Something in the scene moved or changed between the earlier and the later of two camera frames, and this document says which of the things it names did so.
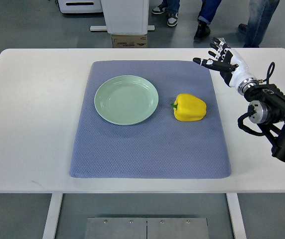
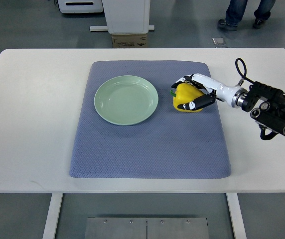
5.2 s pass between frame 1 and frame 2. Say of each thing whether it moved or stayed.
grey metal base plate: stayed
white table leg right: stayed
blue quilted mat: stayed
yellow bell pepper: moved
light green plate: stayed
